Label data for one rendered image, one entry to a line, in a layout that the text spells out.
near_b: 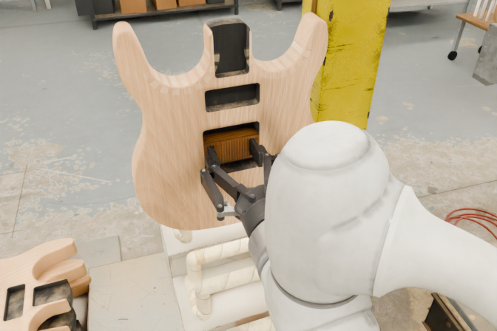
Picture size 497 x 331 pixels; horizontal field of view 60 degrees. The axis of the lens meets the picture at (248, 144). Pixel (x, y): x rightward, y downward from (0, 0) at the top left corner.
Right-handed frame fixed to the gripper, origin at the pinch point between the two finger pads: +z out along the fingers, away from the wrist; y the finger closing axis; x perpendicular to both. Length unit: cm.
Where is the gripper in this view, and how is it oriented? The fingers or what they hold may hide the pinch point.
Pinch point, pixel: (232, 151)
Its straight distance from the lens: 74.8
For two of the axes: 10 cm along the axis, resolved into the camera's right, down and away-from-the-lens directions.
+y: 9.5, -1.9, 2.6
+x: 0.0, -8.2, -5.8
